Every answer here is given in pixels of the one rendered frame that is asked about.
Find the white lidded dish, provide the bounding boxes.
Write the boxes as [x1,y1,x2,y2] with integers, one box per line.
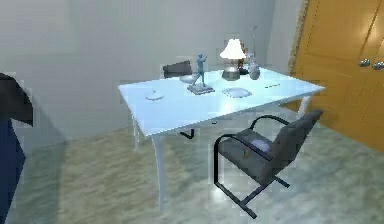
[144,89,165,102]

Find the white table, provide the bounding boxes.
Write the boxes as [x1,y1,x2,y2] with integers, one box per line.
[118,67,326,212]

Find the white bowl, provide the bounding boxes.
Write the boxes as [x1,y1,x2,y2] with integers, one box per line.
[179,74,200,85]

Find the blue figure statue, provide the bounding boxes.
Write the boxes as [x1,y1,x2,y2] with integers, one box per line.
[187,52,216,96]

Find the white plate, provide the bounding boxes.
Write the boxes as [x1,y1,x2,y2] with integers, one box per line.
[222,87,252,99]

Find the white shade table lamp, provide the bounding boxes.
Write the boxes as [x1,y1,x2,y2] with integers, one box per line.
[219,38,247,82]

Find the grey vase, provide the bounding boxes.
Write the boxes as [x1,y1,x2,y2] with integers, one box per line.
[248,53,261,81]

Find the orange wooden cupboard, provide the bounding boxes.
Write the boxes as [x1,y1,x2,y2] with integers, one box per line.
[282,0,384,153]

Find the dark blue furniture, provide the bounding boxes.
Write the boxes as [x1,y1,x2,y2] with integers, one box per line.
[0,72,34,224]

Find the grey chair with black frame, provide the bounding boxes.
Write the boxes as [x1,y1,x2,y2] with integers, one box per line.
[162,59,196,140]
[213,109,324,220]

